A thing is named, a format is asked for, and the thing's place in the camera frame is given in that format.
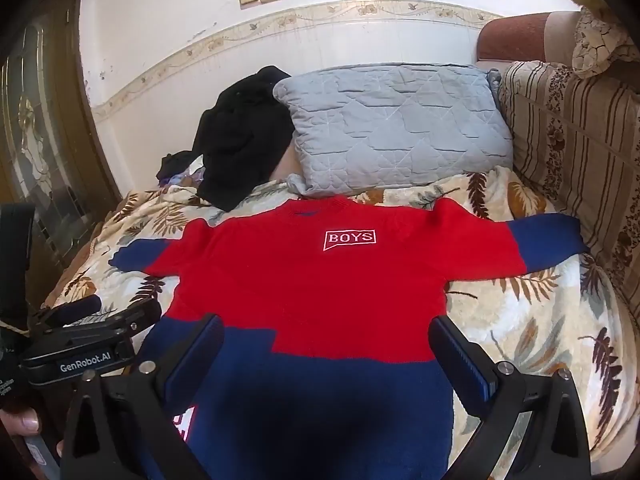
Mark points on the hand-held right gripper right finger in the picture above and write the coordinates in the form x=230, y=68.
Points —
x=462, y=355

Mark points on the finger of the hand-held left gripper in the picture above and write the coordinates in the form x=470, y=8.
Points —
x=75, y=305
x=140, y=312

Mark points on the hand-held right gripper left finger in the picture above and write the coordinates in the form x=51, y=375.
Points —
x=197, y=351

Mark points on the red and blue sweater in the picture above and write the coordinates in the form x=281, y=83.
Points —
x=320, y=290

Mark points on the person's left hand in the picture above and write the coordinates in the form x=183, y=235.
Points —
x=22, y=420

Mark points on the leaf print blanket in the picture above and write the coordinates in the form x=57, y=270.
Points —
x=525, y=320

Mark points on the purple patterned cloth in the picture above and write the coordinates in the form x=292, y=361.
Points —
x=187, y=179

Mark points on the small dark cloth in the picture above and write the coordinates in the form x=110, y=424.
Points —
x=172, y=164

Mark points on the wooden door with glass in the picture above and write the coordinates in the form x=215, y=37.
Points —
x=40, y=135

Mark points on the black garment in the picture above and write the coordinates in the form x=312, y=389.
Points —
x=240, y=140

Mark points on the pink pillow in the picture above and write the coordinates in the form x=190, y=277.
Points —
x=285, y=167

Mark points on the striped floral sofa backrest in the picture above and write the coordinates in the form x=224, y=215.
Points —
x=575, y=150

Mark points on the grey quilted pillow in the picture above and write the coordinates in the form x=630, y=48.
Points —
x=390, y=125

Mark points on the red-brown sofa armrest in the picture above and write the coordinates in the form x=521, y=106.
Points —
x=515, y=35

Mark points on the floral cushion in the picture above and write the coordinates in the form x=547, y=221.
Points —
x=595, y=45

